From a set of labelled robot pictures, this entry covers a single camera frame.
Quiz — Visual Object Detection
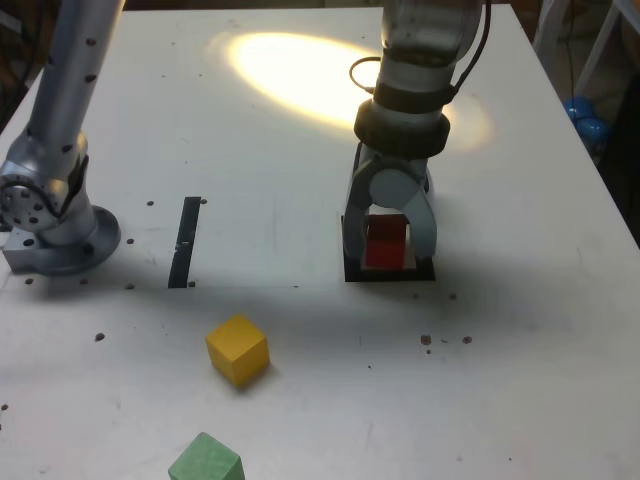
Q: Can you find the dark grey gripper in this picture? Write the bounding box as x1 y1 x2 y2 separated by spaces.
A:
343 143 442 262

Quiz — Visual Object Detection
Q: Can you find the red cube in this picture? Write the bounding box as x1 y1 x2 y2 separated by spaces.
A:
365 214 412 271

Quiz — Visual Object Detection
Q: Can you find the yellow cube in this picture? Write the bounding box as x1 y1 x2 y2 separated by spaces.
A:
204 313 272 389

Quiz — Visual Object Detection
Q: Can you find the green cube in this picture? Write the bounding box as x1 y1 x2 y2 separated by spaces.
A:
167 431 246 480

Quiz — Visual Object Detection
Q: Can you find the black tape square outline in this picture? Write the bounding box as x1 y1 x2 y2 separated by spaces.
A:
340 213 437 284

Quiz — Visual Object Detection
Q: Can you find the black tape strip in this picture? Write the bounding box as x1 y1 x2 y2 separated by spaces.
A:
167 196 202 290

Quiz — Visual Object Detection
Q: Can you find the blue round object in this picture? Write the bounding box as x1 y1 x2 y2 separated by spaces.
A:
563 95 612 151

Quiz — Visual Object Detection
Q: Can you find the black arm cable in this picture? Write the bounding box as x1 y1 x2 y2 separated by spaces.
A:
348 0 494 96

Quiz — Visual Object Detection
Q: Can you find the white frame bar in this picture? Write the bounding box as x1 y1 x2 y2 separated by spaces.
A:
574 0 633 99
531 0 572 54

